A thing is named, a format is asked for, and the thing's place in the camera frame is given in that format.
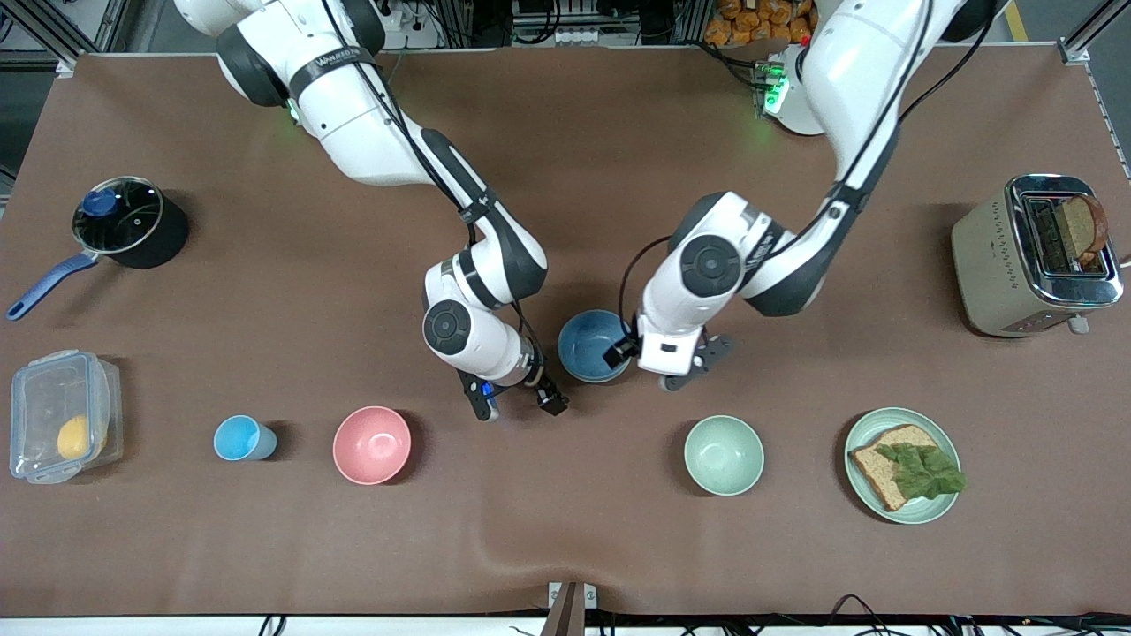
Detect blue bowl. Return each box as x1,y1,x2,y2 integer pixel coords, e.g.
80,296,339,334
557,309,635,383

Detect pale mint green bowl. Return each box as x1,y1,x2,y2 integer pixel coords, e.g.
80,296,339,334
683,415,765,496

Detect pink bowl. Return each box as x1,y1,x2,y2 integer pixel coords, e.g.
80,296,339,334
332,405,413,486

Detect brown table cover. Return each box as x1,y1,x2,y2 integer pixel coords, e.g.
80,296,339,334
0,44,1131,619

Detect pale green plate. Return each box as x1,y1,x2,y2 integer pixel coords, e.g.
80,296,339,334
844,406,962,526

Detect brown bread slice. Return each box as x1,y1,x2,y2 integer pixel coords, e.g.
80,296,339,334
848,424,942,513

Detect green lettuce leaf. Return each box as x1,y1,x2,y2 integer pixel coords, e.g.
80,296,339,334
875,442,968,501

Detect light blue cup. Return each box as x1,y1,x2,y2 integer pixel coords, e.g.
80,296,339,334
213,415,277,462

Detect long white power strip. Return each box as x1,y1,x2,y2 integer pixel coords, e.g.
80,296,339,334
511,25,612,47

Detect beige and chrome toaster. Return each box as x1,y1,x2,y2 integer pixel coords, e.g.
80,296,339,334
952,173,1125,338

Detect orange snack packets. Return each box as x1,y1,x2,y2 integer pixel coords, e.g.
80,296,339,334
704,0,818,47

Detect white power strip with plugs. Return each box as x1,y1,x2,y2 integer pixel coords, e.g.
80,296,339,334
371,0,443,49

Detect glass pot lid blue knob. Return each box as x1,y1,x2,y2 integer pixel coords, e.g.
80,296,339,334
72,177,165,255

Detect brown toast slice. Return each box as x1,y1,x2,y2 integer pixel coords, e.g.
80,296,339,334
1059,193,1110,266

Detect yellow lemon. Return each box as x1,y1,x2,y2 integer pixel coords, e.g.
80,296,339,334
57,415,93,460

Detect clear plastic food container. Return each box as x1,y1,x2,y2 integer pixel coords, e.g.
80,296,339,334
9,350,125,485

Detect grey metal camera bracket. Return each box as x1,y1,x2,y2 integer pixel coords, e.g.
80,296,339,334
548,581,598,636

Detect black saucepan blue handle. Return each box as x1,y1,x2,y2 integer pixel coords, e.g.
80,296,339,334
7,177,190,321

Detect aluminium frame rail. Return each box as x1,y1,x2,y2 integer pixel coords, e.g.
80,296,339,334
0,0,120,72
1060,0,1131,63

